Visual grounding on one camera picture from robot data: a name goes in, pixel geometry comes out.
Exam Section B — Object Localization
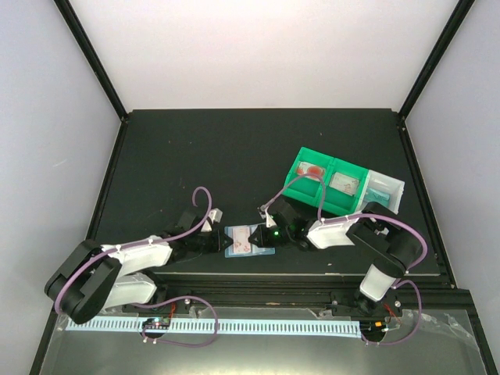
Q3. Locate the blue card holder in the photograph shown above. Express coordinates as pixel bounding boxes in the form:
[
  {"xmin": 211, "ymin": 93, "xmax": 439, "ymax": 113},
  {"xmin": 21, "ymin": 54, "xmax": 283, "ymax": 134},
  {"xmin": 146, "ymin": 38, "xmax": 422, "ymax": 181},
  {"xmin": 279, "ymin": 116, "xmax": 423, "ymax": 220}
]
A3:
[{"xmin": 224, "ymin": 224, "xmax": 276, "ymax": 258}]

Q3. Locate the white floral credit card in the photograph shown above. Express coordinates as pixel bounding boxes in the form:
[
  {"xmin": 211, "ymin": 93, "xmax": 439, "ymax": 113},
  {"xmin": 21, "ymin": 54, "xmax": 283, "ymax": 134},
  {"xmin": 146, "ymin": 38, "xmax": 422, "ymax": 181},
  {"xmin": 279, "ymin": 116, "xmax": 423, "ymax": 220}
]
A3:
[{"xmin": 232, "ymin": 227, "xmax": 252, "ymax": 255}]

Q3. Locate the white striped credit card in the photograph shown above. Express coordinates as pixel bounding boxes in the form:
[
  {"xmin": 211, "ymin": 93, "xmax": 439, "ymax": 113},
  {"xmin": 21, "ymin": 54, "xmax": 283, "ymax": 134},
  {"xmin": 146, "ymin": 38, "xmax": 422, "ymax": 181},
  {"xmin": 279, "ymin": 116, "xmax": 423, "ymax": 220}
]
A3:
[{"xmin": 329, "ymin": 172, "xmax": 359, "ymax": 196}]

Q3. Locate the clear white bin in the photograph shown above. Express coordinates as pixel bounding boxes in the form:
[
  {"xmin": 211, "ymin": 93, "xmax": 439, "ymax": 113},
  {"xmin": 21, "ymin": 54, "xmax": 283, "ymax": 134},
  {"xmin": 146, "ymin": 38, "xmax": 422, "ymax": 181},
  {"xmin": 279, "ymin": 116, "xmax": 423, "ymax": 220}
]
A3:
[{"xmin": 355, "ymin": 170, "xmax": 405, "ymax": 214}]

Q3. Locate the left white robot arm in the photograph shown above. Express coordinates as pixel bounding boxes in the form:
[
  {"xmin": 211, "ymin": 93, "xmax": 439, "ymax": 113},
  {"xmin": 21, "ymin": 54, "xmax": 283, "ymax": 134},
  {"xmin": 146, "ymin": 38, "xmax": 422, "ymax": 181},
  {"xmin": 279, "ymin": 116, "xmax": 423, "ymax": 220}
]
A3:
[{"xmin": 44, "ymin": 209, "xmax": 232, "ymax": 324}]

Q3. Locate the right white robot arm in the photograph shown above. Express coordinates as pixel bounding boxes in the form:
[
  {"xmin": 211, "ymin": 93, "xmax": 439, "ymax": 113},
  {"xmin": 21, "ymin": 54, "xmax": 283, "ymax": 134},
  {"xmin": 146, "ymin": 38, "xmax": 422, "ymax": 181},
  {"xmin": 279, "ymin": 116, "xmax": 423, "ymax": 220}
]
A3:
[{"xmin": 248, "ymin": 200, "xmax": 428, "ymax": 316}]

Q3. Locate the red dot card in bin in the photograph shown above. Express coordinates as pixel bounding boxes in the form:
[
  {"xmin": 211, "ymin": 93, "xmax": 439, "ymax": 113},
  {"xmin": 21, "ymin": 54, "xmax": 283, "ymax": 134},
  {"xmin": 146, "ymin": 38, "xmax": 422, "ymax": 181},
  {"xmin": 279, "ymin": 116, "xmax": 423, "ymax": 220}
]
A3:
[{"xmin": 295, "ymin": 161, "xmax": 326, "ymax": 180}]

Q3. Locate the teal card in bin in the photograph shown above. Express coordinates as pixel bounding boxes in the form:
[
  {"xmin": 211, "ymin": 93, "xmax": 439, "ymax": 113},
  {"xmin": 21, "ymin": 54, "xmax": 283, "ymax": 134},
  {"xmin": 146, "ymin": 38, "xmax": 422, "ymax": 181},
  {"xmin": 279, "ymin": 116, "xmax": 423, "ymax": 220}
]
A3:
[{"xmin": 364, "ymin": 187, "xmax": 391, "ymax": 207}]

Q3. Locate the left small circuit board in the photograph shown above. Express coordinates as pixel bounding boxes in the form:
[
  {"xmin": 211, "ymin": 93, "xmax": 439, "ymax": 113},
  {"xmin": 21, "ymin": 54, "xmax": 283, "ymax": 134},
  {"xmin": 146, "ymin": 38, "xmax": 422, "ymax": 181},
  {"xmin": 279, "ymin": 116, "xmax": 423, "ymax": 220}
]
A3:
[{"xmin": 142, "ymin": 317, "xmax": 170, "ymax": 330}]

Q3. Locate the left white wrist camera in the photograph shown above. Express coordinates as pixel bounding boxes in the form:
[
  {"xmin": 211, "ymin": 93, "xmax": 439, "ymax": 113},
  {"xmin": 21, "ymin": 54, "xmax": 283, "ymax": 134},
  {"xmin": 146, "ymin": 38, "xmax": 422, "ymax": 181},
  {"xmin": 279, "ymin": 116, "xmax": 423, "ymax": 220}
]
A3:
[{"xmin": 202, "ymin": 208, "xmax": 223, "ymax": 233}]

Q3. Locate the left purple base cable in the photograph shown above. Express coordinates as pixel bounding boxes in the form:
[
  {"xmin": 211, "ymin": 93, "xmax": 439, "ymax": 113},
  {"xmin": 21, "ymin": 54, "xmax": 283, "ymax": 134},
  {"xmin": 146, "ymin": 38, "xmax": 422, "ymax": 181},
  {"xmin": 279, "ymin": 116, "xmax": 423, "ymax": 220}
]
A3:
[{"xmin": 130, "ymin": 295, "xmax": 220, "ymax": 348}]

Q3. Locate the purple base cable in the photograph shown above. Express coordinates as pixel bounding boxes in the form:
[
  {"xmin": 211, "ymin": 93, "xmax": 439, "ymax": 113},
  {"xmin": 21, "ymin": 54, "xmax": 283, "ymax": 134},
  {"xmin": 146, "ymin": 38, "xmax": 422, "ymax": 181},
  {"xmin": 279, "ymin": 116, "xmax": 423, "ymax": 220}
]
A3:
[
  {"xmin": 359, "ymin": 279, "xmax": 423, "ymax": 348},
  {"xmin": 130, "ymin": 295, "xmax": 220, "ymax": 348}
]

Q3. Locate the black front rail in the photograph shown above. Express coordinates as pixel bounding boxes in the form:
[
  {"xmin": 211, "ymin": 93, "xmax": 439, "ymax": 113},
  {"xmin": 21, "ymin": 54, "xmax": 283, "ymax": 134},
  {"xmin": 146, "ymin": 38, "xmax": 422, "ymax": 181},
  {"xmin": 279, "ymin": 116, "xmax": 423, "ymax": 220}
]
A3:
[{"xmin": 155, "ymin": 272, "xmax": 364, "ymax": 309}]

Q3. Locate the white slotted cable duct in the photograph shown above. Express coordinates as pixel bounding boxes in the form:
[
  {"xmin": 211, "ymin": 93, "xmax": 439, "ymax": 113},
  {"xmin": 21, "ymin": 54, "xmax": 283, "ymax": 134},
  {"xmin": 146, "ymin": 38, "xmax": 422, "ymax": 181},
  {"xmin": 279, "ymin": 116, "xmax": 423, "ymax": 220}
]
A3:
[{"xmin": 66, "ymin": 316, "xmax": 362, "ymax": 338}]

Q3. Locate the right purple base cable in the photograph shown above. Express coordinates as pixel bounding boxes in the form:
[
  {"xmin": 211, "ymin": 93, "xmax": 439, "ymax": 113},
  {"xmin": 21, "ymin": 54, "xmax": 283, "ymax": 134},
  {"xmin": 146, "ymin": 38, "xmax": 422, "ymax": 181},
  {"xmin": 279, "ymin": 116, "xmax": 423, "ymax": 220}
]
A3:
[{"xmin": 359, "ymin": 279, "xmax": 423, "ymax": 348}]

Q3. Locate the left black frame post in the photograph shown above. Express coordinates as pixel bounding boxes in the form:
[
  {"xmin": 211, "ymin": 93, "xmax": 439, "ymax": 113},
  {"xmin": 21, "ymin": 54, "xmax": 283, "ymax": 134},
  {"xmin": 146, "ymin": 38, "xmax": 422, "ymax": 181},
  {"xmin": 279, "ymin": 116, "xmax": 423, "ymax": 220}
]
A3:
[{"xmin": 54, "ymin": 0, "xmax": 128, "ymax": 122}]

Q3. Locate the black frame post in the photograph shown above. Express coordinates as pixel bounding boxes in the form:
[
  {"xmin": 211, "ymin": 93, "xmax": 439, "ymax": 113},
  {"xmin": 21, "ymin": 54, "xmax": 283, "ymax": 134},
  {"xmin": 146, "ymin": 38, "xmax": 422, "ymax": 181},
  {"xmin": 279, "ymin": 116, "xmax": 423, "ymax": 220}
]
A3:
[
  {"xmin": 54, "ymin": 0, "xmax": 128, "ymax": 122},
  {"xmin": 398, "ymin": 0, "xmax": 475, "ymax": 120}
]

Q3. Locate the right black frame post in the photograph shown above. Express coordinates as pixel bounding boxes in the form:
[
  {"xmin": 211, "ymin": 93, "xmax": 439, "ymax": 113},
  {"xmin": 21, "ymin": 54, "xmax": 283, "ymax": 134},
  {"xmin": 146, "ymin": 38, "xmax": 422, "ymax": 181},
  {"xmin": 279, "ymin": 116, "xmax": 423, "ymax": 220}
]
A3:
[{"xmin": 398, "ymin": 0, "xmax": 475, "ymax": 120}]

